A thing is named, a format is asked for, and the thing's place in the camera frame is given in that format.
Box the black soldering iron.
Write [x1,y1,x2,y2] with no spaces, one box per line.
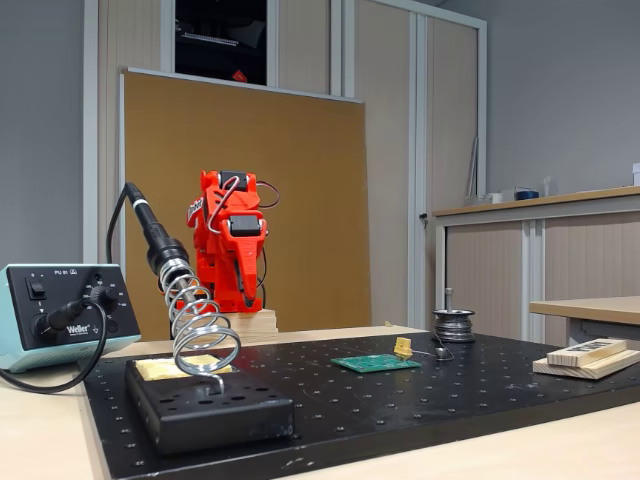
[123,181,204,314]

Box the green circuit board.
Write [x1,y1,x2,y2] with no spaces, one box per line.
[330,353,423,374]

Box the teal Weller soldering station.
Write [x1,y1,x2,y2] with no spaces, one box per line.
[0,263,142,374]

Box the metal spring iron holder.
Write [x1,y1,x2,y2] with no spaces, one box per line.
[146,238,242,396]

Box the yellow cleaning sponge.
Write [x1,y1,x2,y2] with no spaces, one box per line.
[135,353,234,382]

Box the tall beige shutter cabinet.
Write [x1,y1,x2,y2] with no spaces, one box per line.
[83,0,489,331]

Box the black iron stand base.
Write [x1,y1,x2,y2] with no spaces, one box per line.
[124,357,295,456]

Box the black machine with white strip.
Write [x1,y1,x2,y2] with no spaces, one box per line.
[174,0,267,86]

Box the black perforated breadboard plate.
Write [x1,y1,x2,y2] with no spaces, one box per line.
[82,332,640,480]

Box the low beige shutter cabinet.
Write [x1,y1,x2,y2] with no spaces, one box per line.
[432,185,640,346]

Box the light wood desk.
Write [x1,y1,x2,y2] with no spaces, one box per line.
[528,295,640,349]

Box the printed Kapla wooden plank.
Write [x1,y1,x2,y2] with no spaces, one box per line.
[546,338,629,366]

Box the plain wooden plank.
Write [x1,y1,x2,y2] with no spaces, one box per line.
[532,348,640,381]

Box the thin solder wire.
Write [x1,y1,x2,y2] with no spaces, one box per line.
[407,334,455,362]

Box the solder wire spool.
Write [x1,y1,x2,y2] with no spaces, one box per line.
[432,308,477,344]

